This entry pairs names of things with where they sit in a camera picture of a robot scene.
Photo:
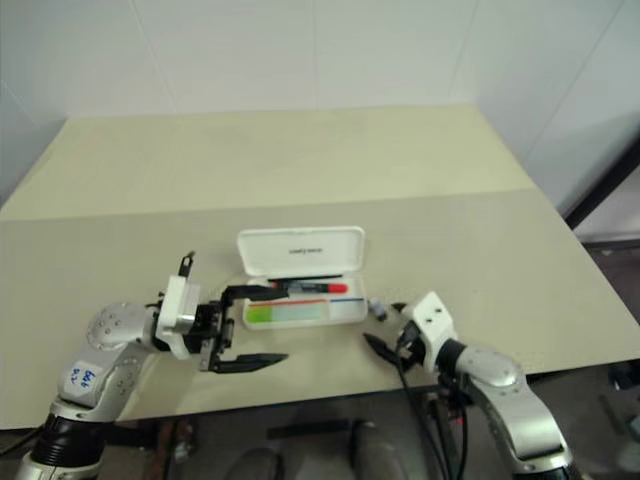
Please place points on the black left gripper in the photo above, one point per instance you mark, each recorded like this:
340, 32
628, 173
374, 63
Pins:
207, 322

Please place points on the black metal frame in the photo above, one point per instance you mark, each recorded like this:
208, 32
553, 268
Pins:
600, 192

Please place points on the black table frame rail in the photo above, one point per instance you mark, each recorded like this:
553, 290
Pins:
140, 434

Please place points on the black pen with red caps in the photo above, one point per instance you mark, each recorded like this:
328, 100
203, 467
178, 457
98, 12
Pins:
320, 287

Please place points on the white hard pencil case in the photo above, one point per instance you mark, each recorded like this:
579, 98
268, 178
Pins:
300, 250

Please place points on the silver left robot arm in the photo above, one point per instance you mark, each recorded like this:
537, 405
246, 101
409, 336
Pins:
110, 325

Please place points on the small purple eraser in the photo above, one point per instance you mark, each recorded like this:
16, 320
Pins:
378, 309

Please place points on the green highlighter pen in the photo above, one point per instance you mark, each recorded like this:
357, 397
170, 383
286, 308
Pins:
260, 316

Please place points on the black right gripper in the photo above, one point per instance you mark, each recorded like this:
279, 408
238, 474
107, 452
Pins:
412, 347

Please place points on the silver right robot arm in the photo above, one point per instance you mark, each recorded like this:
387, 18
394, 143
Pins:
500, 370

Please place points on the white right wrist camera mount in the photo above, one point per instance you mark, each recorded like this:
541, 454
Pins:
432, 315

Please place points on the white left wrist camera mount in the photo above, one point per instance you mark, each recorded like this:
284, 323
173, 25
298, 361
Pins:
175, 305

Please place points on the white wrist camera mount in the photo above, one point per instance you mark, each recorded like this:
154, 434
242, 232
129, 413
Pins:
432, 315
175, 305

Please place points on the rusty metal table leg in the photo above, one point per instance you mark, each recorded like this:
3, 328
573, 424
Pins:
175, 450

